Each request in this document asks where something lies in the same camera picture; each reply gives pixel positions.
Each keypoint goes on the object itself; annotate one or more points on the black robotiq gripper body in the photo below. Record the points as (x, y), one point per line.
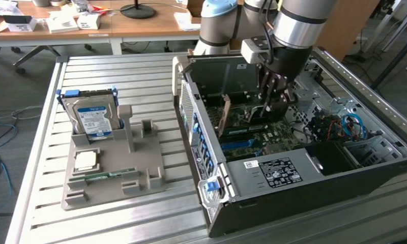
(288, 61)

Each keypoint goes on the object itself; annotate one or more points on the blue expansion slot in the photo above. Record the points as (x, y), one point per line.
(237, 145)

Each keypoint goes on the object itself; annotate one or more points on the small white labelled box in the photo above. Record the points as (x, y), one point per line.
(88, 23)

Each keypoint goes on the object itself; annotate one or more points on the black metal pole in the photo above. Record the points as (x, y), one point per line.
(396, 56)

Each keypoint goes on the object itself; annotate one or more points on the hard disk blue label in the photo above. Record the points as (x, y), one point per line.
(91, 119)

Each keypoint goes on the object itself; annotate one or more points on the white sticker inside case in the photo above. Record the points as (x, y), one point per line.
(241, 66)

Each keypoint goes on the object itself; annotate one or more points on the grey cup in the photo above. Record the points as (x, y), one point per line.
(41, 3)

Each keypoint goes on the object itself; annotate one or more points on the loose green RAM stick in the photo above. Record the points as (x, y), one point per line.
(101, 175)

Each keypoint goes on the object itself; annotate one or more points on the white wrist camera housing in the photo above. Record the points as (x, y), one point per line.
(252, 52)

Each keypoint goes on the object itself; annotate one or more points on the installed green RAM stick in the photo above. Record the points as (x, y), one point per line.
(244, 130)

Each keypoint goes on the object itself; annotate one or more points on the grey parts rack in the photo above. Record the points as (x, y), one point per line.
(115, 157)

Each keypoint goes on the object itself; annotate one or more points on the perforated metal drive cage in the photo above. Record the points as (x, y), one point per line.
(308, 101)

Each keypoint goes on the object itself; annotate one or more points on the wooden cabinet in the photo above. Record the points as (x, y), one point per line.
(352, 25)

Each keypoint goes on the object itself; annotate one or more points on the large white cardboard box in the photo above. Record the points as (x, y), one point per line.
(63, 24)

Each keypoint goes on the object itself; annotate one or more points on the wooden office desk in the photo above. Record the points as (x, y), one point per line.
(40, 34)

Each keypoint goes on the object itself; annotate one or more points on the grey power supply unit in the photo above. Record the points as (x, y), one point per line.
(247, 180)

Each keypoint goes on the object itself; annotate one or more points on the black open PC case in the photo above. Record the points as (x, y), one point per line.
(291, 211)

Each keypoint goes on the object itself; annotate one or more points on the blue case latch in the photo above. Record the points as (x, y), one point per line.
(211, 186)

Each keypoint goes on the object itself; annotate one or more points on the green motherboard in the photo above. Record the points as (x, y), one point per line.
(282, 137)

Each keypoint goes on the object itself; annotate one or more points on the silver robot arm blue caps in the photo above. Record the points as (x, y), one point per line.
(302, 28)

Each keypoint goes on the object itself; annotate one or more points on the grey metal disk bay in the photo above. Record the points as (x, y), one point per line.
(376, 150)

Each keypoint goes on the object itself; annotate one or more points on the graphics card with metal bracket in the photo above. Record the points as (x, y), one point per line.
(224, 111)

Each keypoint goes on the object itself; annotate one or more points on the grey desk leg with castor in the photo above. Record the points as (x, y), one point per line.
(33, 54)

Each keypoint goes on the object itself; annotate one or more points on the white paper stack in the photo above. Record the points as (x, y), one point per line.
(185, 21)

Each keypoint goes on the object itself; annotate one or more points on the silver CPU chip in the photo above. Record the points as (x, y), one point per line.
(85, 162)

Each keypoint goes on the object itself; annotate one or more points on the black monitor stand base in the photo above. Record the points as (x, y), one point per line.
(137, 12)

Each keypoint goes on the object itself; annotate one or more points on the crumpled white printed paper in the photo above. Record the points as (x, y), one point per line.
(2, 8)

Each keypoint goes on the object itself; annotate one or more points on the open black white box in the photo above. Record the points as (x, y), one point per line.
(20, 26)

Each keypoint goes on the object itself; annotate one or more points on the blue slot cover retainer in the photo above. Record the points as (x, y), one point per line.
(207, 162)

